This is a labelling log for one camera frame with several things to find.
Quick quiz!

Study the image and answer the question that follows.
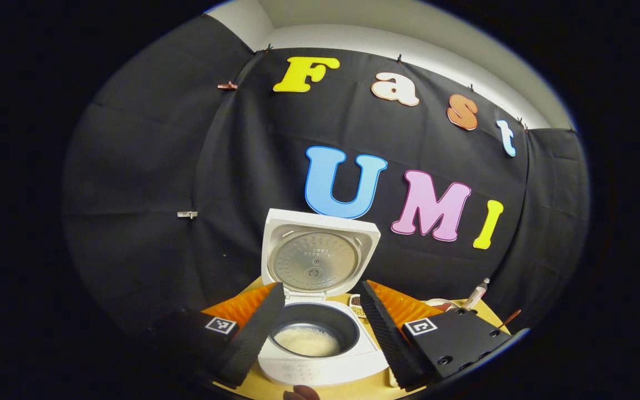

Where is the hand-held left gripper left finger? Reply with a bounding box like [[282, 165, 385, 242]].
[[148, 282, 286, 388]]

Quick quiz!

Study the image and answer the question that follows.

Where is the black backdrop cloth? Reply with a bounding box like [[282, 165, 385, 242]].
[[62, 14, 590, 334]]

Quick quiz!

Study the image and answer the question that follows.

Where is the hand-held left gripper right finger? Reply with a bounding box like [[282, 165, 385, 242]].
[[359, 279, 529, 389]]

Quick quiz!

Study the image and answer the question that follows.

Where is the white rice cooker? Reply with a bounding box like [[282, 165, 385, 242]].
[[257, 208, 390, 387]]

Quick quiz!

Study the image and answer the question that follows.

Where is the white rice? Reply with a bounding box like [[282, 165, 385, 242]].
[[273, 327, 342, 357]]

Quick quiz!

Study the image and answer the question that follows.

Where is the small clear bottle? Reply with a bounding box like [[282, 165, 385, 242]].
[[463, 278, 491, 311]]

